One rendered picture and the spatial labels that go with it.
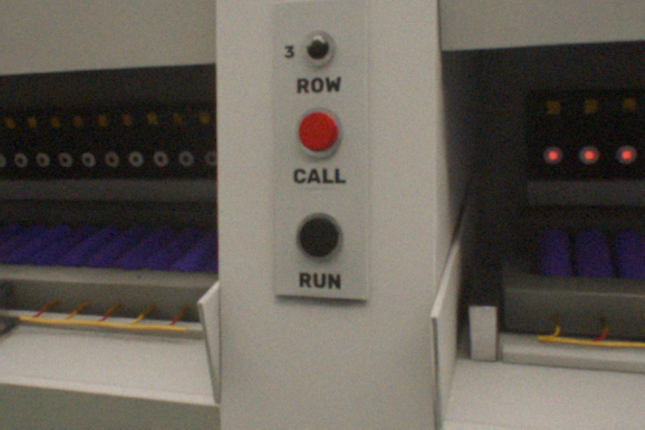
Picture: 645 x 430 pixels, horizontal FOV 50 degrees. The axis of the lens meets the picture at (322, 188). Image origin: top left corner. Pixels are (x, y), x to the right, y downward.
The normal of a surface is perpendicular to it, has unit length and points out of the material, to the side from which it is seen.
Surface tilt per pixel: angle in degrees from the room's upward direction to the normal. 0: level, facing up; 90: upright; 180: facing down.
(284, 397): 90
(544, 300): 107
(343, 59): 90
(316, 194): 90
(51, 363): 17
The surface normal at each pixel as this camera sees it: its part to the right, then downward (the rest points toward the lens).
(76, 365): -0.09, -0.95
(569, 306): -0.29, 0.32
